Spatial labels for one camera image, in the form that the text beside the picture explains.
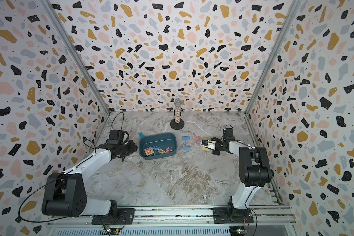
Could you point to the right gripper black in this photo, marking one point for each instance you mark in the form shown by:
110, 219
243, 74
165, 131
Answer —
215, 152

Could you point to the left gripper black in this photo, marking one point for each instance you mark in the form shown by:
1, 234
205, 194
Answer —
132, 147

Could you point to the teal plastic storage box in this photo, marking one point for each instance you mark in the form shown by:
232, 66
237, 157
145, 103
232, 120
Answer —
158, 146

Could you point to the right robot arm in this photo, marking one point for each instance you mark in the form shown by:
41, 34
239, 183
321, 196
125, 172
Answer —
254, 167

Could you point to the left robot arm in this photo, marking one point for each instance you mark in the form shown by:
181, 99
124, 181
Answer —
65, 193

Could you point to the microphone on black stand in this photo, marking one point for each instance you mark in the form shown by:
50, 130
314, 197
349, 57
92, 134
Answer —
177, 122

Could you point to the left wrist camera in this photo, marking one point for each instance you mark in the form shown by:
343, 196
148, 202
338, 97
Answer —
116, 137

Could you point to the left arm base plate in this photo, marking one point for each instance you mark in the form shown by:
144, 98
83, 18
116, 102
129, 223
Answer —
123, 216

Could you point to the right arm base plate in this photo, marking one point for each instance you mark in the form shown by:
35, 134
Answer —
233, 215

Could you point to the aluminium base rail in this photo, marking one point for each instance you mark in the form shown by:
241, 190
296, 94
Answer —
182, 221

